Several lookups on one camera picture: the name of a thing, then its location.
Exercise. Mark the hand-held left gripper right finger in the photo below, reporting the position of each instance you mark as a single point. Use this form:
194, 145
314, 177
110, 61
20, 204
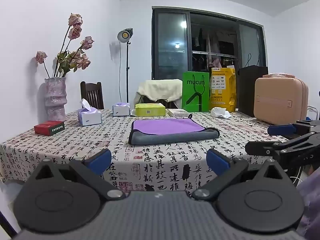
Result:
218, 161

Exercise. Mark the cream cloth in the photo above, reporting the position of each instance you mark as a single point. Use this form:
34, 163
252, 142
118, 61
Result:
160, 88

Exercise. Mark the green paper bag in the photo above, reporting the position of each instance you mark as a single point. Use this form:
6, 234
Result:
195, 97

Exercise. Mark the yellow paper bag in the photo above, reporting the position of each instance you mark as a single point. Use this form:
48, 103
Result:
222, 90

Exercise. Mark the dried pink roses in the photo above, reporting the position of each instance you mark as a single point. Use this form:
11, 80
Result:
75, 20

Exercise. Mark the black framed sliding window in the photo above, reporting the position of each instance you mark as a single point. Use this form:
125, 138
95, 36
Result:
172, 42

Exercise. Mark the hanging clothes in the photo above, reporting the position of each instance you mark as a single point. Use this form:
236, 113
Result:
212, 42

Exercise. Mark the flat white box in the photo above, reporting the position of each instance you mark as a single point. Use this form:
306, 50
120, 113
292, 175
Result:
177, 112

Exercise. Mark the calligraphy printed tablecloth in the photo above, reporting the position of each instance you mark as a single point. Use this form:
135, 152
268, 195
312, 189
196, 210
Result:
75, 141

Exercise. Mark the small purple tissue box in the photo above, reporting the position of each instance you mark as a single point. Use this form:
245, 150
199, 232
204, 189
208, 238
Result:
121, 110

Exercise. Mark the yellow-green box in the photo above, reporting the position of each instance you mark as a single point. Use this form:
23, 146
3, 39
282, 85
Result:
150, 110

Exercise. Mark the large purple tissue box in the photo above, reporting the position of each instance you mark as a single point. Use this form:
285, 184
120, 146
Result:
89, 118

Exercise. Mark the purple and grey towel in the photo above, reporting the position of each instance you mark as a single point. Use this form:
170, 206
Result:
170, 128

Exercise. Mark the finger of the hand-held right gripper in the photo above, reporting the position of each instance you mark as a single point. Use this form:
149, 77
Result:
262, 148
281, 130

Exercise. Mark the red box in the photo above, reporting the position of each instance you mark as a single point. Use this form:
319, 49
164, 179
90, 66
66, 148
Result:
48, 127

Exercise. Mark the black paper bag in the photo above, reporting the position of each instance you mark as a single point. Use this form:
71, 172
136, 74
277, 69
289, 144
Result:
250, 92

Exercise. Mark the dark wooden chair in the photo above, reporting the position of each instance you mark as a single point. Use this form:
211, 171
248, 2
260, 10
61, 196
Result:
91, 95

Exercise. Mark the crumpled white tissue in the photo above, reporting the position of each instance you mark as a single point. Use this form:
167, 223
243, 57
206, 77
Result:
218, 112

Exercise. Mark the studio lamp on stand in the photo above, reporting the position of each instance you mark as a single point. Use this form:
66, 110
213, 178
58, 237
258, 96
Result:
124, 35

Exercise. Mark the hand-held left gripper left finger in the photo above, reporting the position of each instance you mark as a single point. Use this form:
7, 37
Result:
99, 160

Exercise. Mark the pink mottled ceramic vase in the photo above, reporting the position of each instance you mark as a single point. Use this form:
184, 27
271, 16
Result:
55, 100

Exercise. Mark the person's purple clothing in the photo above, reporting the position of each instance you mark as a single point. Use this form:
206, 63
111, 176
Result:
310, 205

